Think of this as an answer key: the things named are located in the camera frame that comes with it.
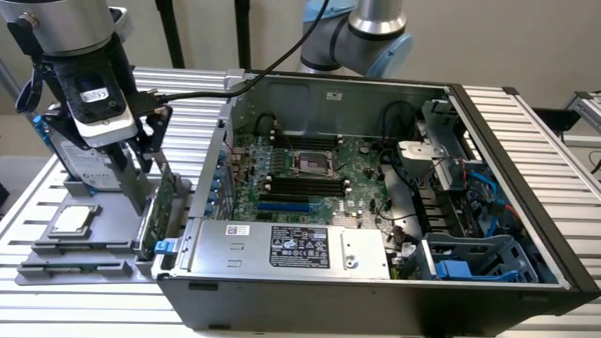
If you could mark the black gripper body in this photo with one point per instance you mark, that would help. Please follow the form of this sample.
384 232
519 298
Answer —
125 75

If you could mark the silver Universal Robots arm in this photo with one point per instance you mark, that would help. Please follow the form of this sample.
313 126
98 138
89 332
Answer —
70 24

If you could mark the black RAM slot bank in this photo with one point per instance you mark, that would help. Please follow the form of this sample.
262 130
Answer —
306 141
306 186

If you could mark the black expansion slot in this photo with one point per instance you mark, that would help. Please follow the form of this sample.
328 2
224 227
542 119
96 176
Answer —
284 198

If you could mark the blue expansion slot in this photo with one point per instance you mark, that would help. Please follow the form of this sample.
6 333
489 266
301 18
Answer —
281 207

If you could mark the silver hard disk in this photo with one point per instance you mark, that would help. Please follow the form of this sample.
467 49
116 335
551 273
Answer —
89 165

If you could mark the black stand pole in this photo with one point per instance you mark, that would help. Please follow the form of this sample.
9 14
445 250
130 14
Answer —
242 33
170 33

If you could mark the green graphics card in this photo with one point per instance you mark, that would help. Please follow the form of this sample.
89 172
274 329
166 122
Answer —
161 204

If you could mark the silver CPU chip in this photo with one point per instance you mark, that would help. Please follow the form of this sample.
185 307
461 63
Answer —
73 219

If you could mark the blue card retention latch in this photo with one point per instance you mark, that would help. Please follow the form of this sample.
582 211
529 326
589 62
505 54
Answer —
166 246

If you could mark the grey parts rack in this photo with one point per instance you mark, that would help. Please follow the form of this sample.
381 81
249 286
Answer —
108 243

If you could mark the silver power supply unit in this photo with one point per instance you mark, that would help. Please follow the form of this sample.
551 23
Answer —
262 250

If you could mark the green RAM stick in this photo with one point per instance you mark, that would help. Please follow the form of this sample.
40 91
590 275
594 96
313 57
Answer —
65 269

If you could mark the green motherboard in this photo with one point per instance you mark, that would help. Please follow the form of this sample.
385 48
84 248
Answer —
324 207

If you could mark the silver chipset heatsink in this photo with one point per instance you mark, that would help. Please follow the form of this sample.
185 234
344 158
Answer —
353 222

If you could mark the silver metal drive cage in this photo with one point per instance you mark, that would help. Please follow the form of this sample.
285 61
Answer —
438 141

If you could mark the black open PC case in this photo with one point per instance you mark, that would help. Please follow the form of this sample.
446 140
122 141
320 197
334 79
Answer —
356 303

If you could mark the blue plastic disk bay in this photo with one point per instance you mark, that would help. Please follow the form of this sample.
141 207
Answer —
478 257

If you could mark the aluminium slat side table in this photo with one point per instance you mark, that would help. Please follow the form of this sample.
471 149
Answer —
583 109

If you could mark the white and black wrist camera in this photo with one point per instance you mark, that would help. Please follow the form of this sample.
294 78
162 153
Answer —
100 116

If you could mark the CPU socket with metal frame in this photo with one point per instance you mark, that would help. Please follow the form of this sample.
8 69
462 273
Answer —
312 163

